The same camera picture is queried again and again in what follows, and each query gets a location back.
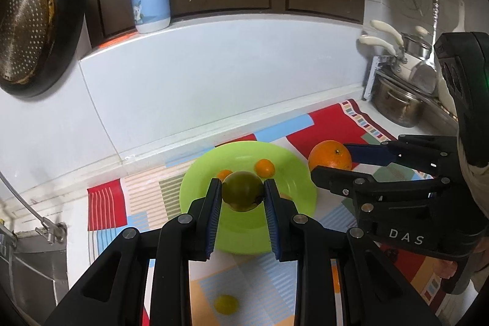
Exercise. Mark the metal dish rack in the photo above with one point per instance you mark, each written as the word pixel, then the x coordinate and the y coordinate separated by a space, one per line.
pixel 372 74

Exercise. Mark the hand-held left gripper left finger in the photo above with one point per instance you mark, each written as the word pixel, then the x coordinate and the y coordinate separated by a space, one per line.
pixel 214 219

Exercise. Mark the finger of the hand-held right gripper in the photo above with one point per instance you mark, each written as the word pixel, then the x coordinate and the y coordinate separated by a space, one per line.
pixel 344 182
pixel 366 154

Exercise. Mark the thin gooseneck faucet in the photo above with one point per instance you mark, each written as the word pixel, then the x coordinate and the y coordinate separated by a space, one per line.
pixel 49 228

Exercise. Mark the large steel pot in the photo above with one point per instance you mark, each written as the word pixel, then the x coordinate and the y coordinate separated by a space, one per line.
pixel 397 102

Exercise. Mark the steel pot with lid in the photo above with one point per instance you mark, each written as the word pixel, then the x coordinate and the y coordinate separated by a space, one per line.
pixel 416 45

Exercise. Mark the green plate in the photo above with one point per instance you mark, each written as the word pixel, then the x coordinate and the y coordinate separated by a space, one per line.
pixel 244 234

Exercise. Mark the small orange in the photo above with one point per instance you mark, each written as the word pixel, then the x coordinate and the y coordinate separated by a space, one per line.
pixel 224 174
pixel 264 168

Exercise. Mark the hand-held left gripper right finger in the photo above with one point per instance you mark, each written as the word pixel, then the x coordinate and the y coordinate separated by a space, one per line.
pixel 272 219

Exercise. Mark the colourful patchwork tablecloth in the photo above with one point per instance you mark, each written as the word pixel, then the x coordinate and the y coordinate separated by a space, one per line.
pixel 145 192

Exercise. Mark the black frying pan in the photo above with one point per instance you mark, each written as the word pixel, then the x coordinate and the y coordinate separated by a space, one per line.
pixel 68 16

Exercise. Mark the steel sink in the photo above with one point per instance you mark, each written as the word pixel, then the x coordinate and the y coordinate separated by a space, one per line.
pixel 34 280

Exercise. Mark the white rice spoon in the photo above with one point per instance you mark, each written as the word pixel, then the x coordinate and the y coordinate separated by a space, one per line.
pixel 460 18

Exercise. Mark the dark green tomato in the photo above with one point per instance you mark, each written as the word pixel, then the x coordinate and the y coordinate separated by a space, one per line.
pixel 242 190

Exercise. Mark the orange with stem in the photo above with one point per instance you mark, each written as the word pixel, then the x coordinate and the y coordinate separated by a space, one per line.
pixel 328 158

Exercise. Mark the yellow-green tomato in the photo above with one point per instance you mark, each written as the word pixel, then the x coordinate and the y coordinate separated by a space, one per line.
pixel 226 304

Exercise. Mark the metal ladle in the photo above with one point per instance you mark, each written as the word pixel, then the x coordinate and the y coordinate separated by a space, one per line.
pixel 426 72

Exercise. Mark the gold perforated strainer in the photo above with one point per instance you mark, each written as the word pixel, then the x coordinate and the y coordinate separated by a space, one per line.
pixel 25 32

